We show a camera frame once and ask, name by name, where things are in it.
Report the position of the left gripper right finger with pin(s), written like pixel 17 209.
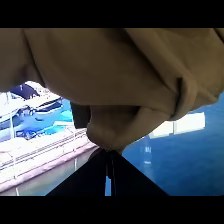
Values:
pixel 136 181

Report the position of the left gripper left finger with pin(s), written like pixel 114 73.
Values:
pixel 85 180

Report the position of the brown T-shirt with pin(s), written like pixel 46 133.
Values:
pixel 110 76

